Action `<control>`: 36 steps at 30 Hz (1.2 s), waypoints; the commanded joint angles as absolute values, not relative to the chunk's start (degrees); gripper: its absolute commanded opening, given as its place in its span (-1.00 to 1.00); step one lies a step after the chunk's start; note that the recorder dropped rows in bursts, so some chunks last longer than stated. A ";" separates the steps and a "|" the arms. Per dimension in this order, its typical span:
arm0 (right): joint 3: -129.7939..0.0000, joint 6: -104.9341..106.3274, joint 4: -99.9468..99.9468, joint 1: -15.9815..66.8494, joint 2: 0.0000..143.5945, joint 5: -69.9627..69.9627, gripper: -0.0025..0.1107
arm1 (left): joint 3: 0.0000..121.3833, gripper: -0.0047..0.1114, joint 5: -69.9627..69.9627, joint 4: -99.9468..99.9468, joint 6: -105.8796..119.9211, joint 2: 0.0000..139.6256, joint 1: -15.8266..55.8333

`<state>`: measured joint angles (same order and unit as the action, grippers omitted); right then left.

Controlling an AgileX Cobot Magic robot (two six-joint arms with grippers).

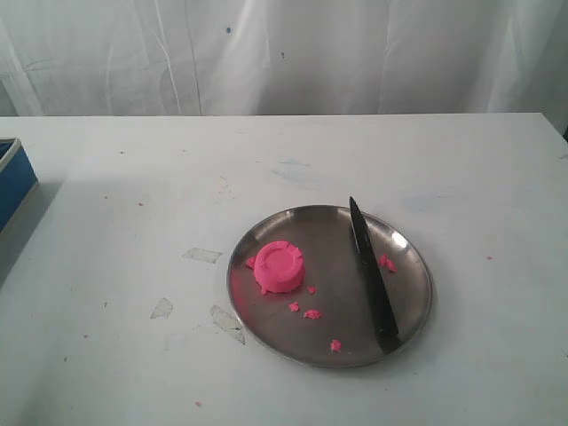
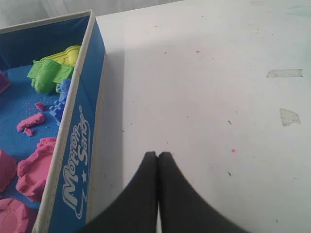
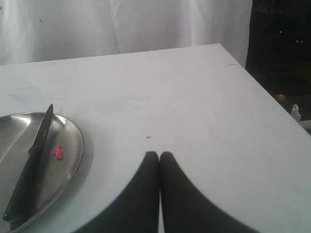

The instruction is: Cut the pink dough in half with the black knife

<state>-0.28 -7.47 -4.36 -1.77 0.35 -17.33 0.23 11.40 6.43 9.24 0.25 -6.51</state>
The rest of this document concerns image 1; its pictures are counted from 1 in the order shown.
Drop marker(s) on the pink sand crumb front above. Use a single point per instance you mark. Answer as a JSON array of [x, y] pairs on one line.
[[335, 346]]

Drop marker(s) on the clear tape piece left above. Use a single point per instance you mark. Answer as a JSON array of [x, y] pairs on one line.
[[163, 309]]

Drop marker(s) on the pink sand crumb right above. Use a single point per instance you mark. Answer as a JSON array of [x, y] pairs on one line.
[[386, 263]]

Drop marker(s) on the black knife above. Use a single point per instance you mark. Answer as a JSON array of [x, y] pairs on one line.
[[382, 315]]

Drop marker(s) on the pink sand crumb middle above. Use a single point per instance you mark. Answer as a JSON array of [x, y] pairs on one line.
[[312, 314]]

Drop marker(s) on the white backdrop curtain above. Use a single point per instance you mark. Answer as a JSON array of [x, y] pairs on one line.
[[283, 57]]

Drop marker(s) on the pink clay lump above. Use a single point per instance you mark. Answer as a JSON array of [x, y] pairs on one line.
[[278, 267]]

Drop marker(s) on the round steel plate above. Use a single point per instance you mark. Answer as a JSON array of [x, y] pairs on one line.
[[334, 284]]

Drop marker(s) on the clear tape piece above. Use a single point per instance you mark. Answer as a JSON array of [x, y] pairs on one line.
[[228, 323], [163, 309], [202, 255]]

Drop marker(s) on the clear tape piece upper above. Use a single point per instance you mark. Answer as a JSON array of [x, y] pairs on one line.
[[202, 255]]

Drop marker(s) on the blue sand tray box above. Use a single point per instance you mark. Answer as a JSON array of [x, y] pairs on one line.
[[18, 178]]

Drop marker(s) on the clear tape piece right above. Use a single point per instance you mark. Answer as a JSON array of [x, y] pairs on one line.
[[228, 323]]

